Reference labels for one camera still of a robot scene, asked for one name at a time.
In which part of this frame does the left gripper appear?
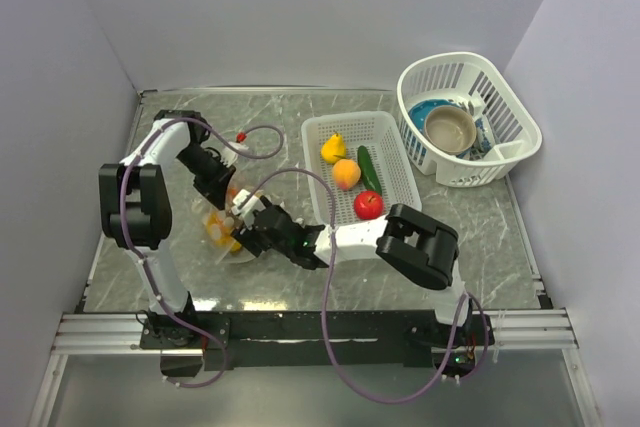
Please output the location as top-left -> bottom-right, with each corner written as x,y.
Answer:
176,144 -> 236,212

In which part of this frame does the polka dot zip bag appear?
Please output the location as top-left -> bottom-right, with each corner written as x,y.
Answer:
191,181 -> 255,265

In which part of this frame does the orange fake peach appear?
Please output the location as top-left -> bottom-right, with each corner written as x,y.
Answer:
332,158 -> 361,190

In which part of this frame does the red fake apple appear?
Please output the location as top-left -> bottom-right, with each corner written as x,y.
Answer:
353,190 -> 384,221

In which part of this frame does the yellow fake pear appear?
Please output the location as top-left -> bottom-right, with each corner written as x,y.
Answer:
320,133 -> 347,165

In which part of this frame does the green fake vegetable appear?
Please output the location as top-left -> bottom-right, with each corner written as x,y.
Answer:
357,145 -> 383,195

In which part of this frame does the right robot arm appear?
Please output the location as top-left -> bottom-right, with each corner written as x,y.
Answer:
231,197 -> 473,346

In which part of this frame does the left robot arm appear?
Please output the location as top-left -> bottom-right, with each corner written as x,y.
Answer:
98,110 -> 235,349

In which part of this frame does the flat white perforated basket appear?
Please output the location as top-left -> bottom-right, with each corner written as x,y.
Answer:
301,111 -> 422,226

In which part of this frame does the blue plate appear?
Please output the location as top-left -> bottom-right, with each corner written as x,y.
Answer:
408,99 -> 451,137

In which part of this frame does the beige bowl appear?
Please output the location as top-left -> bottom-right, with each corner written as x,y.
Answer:
425,105 -> 477,158

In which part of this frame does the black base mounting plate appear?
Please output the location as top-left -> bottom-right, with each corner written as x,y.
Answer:
139,310 -> 495,377

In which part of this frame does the white oval dish basket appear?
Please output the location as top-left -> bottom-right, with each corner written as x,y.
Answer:
396,52 -> 542,187

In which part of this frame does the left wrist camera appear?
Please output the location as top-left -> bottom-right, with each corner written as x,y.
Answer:
220,132 -> 251,167

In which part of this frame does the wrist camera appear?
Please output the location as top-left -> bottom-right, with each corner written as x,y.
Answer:
220,132 -> 251,167
231,189 -> 265,219

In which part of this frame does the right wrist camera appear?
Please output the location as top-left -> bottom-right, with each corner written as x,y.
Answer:
231,189 -> 265,219

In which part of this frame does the aluminium frame rail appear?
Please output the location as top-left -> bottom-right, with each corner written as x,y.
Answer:
51,309 -> 578,355

